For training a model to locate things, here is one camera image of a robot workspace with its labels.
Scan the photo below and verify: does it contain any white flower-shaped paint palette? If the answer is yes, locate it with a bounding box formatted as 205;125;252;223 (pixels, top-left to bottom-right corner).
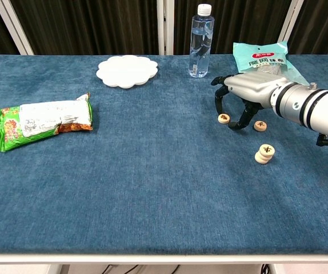
95;55;159;90

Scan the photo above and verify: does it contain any blue fabric table cover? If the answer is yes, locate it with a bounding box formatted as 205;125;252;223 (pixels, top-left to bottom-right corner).
0;54;328;255

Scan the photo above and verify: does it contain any teal cleaning cloth package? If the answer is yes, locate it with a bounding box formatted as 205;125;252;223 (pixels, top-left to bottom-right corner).
232;41;309;86

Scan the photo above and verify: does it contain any white frame post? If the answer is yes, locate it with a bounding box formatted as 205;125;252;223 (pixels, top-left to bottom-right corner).
156;0;175;55
0;0;35;55
277;0;305;43

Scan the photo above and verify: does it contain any green and white snack bag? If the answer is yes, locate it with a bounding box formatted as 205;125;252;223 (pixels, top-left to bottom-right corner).
0;91;94;153

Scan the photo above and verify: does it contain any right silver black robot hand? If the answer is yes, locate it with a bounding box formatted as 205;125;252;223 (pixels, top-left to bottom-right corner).
211;72;290;131

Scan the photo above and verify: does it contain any clear plastic water bottle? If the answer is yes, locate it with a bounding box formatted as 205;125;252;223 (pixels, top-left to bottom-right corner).
188;3;215;78

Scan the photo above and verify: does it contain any black cable bundle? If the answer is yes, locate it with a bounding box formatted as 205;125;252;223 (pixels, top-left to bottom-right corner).
102;264;181;274

